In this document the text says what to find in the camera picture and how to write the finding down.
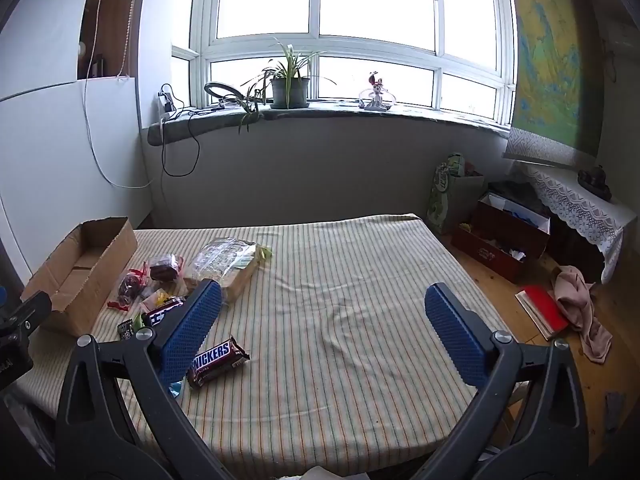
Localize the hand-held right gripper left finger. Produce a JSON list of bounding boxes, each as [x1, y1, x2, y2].
[[55, 279, 236, 480]]

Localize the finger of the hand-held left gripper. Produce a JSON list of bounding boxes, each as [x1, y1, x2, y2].
[[0, 293, 53, 341]]

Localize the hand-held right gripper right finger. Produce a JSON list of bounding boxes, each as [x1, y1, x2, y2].
[[407, 282, 591, 480]]

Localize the dark brown chocolate bar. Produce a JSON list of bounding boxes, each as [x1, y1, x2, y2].
[[142, 296, 186, 328]]

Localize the clear date packet red ends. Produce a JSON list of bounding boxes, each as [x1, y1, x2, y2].
[[107, 262, 151, 311], [149, 254, 192, 283]]

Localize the brown cardboard box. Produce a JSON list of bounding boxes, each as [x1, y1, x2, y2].
[[20, 217, 138, 337]]

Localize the bagged sliced bread loaf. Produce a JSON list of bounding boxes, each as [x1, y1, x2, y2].
[[186, 238, 273, 306]]

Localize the red cardboard box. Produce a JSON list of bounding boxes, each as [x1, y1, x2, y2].
[[452, 192, 551, 283]]

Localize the red book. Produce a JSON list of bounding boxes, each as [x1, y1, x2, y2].
[[515, 285, 571, 341]]

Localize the pink cloth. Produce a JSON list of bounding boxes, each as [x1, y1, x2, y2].
[[550, 266, 613, 363]]

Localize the green paper bag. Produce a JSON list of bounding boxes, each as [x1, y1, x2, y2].
[[427, 154, 486, 235]]

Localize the white lace cloth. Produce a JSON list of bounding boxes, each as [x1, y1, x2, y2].
[[520, 160, 626, 283]]

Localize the dark ornament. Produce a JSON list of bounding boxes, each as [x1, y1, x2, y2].
[[577, 165, 613, 201]]

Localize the black headphones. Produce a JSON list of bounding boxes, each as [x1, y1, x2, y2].
[[204, 81, 251, 108]]

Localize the small white figurine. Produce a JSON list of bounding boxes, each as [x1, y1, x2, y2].
[[360, 72, 396, 112]]

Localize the potted spider plant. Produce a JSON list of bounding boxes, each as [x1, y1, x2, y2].
[[239, 37, 337, 135]]

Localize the dark stone window sill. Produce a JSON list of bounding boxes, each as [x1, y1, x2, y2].
[[147, 100, 516, 148]]

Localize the white framed window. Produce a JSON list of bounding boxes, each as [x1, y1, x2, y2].
[[172, 0, 518, 128]]

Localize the black cable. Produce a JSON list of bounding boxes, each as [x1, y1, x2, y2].
[[161, 105, 226, 178]]

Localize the thin white cable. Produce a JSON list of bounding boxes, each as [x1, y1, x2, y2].
[[82, 0, 153, 190]]

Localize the white charger with cables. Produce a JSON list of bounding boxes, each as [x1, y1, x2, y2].
[[157, 85, 177, 121]]

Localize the yellow blue wall poster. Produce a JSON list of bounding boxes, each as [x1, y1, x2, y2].
[[502, 0, 608, 168]]

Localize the white bead cord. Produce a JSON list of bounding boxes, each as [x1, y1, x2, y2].
[[116, 0, 141, 81]]

